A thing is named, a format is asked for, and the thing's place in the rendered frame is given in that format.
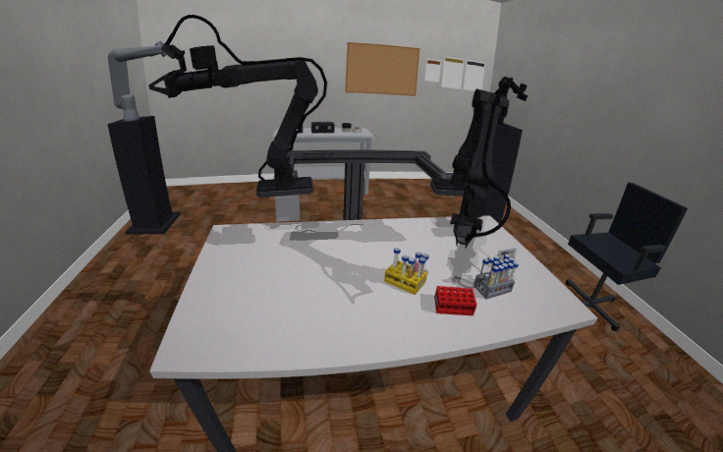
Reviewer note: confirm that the yellow tube rack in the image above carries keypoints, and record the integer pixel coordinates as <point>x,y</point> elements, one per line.
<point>416,283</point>

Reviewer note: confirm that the red rack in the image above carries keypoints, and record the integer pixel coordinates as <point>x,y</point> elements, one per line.
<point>461,308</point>

